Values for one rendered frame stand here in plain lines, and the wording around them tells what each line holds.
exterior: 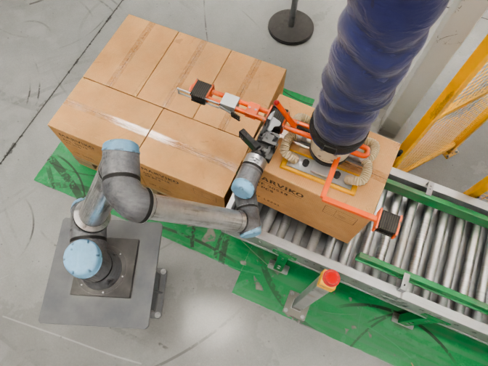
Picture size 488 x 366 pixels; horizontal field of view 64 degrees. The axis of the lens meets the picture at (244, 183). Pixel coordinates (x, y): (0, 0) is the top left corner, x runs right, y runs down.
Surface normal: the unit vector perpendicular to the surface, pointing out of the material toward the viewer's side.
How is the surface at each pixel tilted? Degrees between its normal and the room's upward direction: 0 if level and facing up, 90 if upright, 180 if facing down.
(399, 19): 82
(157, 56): 0
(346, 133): 74
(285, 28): 0
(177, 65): 0
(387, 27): 90
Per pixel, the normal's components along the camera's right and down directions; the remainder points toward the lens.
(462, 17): -0.40, 0.84
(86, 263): 0.03, -0.30
